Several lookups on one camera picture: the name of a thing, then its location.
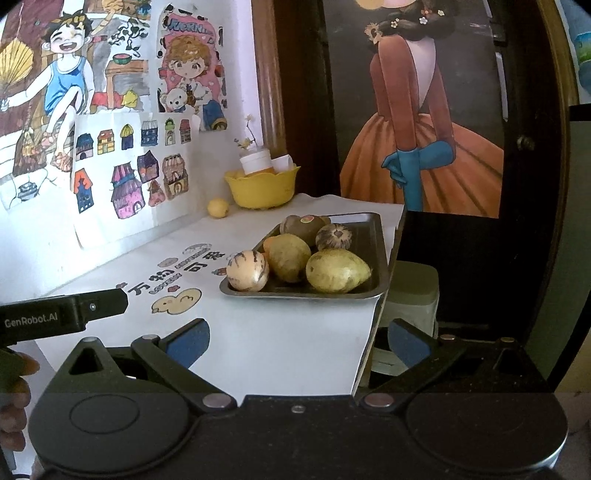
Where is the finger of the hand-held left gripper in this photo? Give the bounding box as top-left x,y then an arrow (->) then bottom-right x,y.
76,288 -> 130,326

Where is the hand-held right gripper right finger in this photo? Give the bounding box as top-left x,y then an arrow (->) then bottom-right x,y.
358,318 -> 552,411

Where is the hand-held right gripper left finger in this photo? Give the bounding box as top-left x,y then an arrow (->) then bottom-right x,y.
55,318 -> 236,412

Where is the small striped pepino melon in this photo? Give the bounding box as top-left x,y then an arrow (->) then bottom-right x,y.
226,250 -> 270,292

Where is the green mango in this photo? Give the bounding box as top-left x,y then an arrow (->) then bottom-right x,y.
267,233 -> 312,283
305,248 -> 372,294

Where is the metal tray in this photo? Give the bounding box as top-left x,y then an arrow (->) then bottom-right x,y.
219,212 -> 389,298

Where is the dark striped pepino melon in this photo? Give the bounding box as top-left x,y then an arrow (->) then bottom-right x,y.
315,223 -> 354,251

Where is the round green fruit with sticker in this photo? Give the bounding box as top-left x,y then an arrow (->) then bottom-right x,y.
280,214 -> 331,247

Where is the person's left hand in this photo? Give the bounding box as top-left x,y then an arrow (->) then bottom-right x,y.
0,346 -> 41,450

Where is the pale plastic stool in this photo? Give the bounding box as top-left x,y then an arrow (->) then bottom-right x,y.
372,261 -> 440,374

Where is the houses drawing sheet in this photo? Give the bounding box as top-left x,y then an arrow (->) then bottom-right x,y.
71,111 -> 201,250

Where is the yellow scalloped bowl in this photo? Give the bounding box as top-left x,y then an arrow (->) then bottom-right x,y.
224,165 -> 301,209

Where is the white lidded jar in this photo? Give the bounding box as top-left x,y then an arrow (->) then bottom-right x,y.
239,148 -> 274,176

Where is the yellow flower sprig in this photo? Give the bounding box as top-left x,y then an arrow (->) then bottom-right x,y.
233,114 -> 257,153

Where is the boy with fan drawing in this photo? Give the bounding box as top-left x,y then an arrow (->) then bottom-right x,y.
0,0 -> 155,210

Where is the girl with bear drawing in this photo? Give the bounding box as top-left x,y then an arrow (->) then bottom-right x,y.
157,2 -> 229,132

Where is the blue water jug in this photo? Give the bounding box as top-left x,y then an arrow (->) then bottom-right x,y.
571,0 -> 591,65

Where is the wall poster orange dress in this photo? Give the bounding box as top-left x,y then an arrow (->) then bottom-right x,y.
323,0 -> 505,219

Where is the brown wooden frame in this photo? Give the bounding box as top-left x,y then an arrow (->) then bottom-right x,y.
252,0 -> 289,162

